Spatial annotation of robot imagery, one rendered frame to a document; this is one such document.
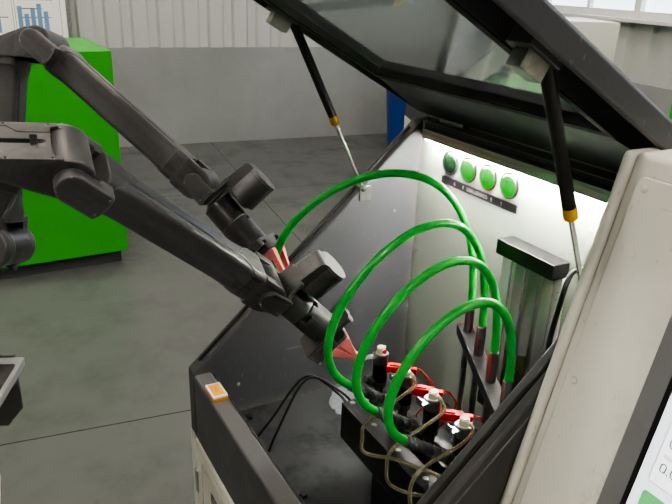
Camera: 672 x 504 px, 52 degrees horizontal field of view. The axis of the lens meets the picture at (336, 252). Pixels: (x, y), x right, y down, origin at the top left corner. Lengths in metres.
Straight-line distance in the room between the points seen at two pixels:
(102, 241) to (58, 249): 0.26
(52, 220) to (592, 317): 3.78
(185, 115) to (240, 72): 0.75
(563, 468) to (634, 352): 0.19
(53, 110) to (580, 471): 3.70
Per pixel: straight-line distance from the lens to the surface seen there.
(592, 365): 0.92
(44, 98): 4.22
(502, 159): 1.30
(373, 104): 8.23
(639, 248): 0.89
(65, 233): 4.43
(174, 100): 7.57
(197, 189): 1.25
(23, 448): 3.01
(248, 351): 1.51
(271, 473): 1.23
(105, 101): 1.33
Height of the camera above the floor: 1.73
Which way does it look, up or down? 22 degrees down
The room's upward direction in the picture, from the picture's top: 2 degrees clockwise
